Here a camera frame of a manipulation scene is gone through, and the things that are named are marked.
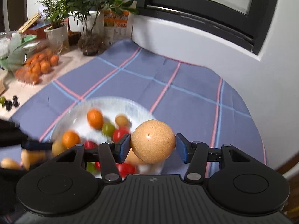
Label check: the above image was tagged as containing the red tomato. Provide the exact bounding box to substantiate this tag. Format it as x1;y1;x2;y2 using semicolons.
116;163;136;178
112;126;130;142

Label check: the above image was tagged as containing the large beige melon fruit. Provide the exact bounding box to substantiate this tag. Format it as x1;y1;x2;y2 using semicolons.
131;119;176;164

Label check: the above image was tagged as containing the dark grapes cluster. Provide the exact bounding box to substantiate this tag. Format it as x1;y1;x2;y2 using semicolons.
4;95;19;111

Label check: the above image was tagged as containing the white ceramic plate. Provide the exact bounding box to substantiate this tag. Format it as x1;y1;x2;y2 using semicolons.
50;96;164;175

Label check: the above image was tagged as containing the orange tangerine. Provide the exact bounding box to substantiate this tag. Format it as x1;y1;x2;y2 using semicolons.
62;130;81;149
87;108;104;130

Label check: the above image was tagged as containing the blue plaid tablecloth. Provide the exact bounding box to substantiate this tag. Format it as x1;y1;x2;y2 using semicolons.
0;38;268;179

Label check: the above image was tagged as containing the green bowl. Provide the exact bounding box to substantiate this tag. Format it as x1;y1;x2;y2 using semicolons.
1;33;38;71

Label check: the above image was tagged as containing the clear box of tangerines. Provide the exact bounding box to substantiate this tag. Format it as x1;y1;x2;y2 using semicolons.
13;39;60;85

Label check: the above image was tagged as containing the printed menu card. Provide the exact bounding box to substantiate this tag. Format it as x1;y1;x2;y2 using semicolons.
103;10;134;47

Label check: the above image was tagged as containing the potted green plant white pot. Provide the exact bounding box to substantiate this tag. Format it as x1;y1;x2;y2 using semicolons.
36;0;70;52

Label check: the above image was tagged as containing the plant in glass vase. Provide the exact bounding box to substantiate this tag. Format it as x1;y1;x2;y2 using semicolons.
64;0;137;56

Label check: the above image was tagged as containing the black window frame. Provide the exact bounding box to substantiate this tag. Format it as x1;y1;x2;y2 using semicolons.
136;0;277;55

